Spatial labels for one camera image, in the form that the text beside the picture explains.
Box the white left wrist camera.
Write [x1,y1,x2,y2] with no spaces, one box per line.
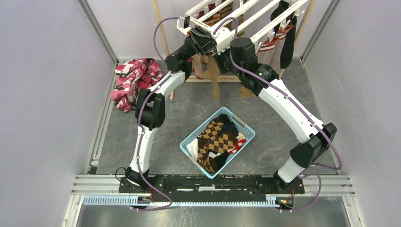
[176,15,191,36]

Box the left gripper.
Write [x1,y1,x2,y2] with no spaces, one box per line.
[177,26,220,61]

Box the black sock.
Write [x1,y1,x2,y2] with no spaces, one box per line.
[274,13,297,69]

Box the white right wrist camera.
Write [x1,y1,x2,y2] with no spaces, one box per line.
[211,26,235,54]

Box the brown striped sock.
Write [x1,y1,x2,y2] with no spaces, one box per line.
[220,2,245,37]

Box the light blue laundry basket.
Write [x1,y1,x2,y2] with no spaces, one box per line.
[180,107,256,179]

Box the red purple striped sock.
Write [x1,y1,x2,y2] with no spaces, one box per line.
[187,54,204,79]

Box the red santa sock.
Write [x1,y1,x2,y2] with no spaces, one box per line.
[228,133,247,154]

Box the wooden hanger stand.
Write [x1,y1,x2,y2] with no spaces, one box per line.
[152,0,317,82]

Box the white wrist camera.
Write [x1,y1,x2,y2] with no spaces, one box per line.
[211,26,235,54]
[176,15,191,36]

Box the light blue cable tray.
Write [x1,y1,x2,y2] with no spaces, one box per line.
[82,195,279,208]

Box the beige pink sock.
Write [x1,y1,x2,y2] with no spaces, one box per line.
[269,25,293,74]

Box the white cloth in basket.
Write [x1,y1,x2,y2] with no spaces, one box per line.
[186,138,199,161]

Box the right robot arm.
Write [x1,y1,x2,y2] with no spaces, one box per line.
[214,37,337,193]

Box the white clip hanger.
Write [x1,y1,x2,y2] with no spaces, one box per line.
[182,0,310,54]

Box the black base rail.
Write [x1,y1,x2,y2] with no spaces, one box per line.
[119,175,305,203]

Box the brown yellow checked sock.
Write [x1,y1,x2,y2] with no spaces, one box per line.
[197,115,238,175]

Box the pink camouflage cloth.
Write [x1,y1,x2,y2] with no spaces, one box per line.
[109,58,163,113]

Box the tan ribbed sock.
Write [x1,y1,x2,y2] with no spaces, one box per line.
[239,86,255,99]
[204,55,220,100]

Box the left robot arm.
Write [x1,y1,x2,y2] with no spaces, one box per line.
[125,26,218,193]

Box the navy blue sock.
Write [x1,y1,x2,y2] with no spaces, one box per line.
[219,122,239,136]

